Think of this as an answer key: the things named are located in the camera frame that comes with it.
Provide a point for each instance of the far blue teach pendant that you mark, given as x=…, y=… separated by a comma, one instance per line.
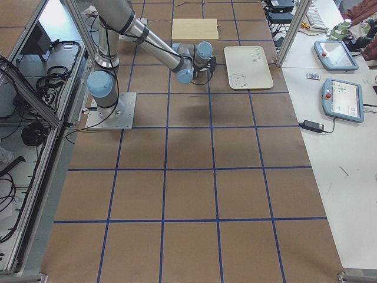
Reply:
x=335, y=56

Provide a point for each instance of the aluminium side rail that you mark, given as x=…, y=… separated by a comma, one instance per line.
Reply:
x=41, y=103

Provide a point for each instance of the green white bottle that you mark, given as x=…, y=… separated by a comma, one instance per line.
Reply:
x=340, y=31

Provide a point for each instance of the white keyboard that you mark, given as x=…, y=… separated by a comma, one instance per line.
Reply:
x=314, y=19

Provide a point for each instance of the black monitor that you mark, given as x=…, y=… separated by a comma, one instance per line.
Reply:
x=38, y=43

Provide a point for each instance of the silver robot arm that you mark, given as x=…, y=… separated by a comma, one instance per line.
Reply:
x=171, y=78

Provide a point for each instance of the aluminium frame post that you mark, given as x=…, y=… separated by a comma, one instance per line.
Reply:
x=298, y=17

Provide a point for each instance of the cream bear tray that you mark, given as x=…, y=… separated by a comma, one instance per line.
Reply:
x=247, y=68

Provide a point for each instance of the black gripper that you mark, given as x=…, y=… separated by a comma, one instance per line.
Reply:
x=199, y=71

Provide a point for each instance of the near blue teach pendant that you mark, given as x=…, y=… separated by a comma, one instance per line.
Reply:
x=343, y=100

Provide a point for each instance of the black power brick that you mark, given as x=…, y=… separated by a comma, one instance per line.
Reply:
x=279, y=18

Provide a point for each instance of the bamboo cutting board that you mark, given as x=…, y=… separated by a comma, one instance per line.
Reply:
x=191, y=29

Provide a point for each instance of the black power adapter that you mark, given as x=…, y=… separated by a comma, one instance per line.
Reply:
x=312, y=126

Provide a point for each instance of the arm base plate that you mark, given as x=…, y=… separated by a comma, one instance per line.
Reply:
x=121, y=118

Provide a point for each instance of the blue teach pendant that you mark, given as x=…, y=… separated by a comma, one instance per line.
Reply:
x=343, y=100
x=335, y=56

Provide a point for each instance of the small blue white box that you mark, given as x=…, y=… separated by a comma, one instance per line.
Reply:
x=313, y=76

